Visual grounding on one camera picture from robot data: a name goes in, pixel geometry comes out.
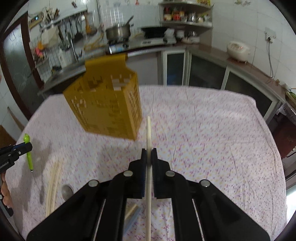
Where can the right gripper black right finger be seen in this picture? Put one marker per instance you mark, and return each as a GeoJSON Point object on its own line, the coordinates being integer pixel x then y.
{"type": "Point", "coordinates": [200, 210]}

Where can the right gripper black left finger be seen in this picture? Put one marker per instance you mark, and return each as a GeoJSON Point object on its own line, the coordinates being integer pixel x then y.
{"type": "Point", "coordinates": [97, 210]}

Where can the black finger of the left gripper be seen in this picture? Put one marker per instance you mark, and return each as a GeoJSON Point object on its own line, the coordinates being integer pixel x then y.
{"type": "Point", "coordinates": [16, 151]}

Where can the metal spoon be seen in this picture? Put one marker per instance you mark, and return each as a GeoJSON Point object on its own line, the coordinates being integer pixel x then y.
{"type": "Point", "coordinates": [66, 192]}

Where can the cream chopstick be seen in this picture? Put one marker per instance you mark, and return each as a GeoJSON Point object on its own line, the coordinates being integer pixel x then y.
{"type": "Point", "coordinates": [55, 186]}
{"type": "Point", "coordinates": [149, 180]}
{"type": "Point", "coordinates": [50, 188]}

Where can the tan wooden chopstick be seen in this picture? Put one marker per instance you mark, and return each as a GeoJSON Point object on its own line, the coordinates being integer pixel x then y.
{"type": "Point", "coordinates": [130, 211]}

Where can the left hand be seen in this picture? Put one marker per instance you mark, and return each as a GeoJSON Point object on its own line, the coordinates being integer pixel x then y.
{"type": "Point", "coordinates": [7, 200]}

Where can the gripper body black left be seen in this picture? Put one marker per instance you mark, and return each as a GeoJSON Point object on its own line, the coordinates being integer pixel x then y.
{"type": "Point", "coordinates": [8, 158]}

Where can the floral pink tablecloth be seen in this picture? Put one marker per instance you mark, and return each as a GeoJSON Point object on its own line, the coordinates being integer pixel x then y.
{"type": "Point", "coordinates": [202, 133]}

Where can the dark brown door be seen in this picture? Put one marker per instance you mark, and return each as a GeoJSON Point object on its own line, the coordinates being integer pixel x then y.
{"type": "Point", "coordinates": [18, 66]}

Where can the yellow perforated utensil holder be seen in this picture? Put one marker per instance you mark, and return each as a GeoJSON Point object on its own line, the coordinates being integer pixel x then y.
{"type": "Point", "coordinates": [105, 99]}

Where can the silver gas stove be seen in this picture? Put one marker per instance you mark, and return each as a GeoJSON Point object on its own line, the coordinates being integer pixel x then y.
{"type": "Point", "coordinates": [135, 44]}

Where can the steel cooking pot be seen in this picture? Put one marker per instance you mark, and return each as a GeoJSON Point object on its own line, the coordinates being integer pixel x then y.
{"type": "Point", "coordinates": [119, 32]}

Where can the white rice cooker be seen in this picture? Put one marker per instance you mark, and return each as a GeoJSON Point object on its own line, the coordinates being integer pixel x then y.
{"type": "Point", "coordinates": [238, 51]}

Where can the black wok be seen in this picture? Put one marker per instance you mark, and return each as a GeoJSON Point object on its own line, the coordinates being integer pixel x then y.
{"type": "Point", "coordinates": [154, 32]}

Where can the wall utensil rack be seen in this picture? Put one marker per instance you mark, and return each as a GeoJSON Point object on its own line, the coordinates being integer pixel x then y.
{"type": "Point", "coordinates": [55, 30]}

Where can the wall power socket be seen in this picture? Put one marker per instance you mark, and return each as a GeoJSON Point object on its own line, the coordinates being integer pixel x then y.
{"type": "Point", "coordinates": [270, 35]}

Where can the corner wall shelf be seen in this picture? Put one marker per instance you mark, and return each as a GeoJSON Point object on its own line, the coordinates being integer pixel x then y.
{"type": "Point", "coordinates": [195, 18]}

